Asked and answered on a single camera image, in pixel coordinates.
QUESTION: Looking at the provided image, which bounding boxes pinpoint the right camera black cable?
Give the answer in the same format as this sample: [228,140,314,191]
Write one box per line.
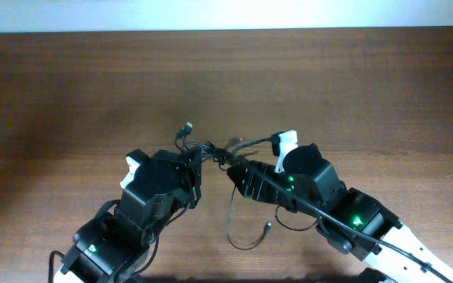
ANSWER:
[230,135,453,283]

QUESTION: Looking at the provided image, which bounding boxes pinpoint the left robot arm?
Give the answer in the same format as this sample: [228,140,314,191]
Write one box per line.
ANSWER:
[48,147,202,282]

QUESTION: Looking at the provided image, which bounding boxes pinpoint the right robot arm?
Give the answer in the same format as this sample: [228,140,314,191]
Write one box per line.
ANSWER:
[226,144,453,282]

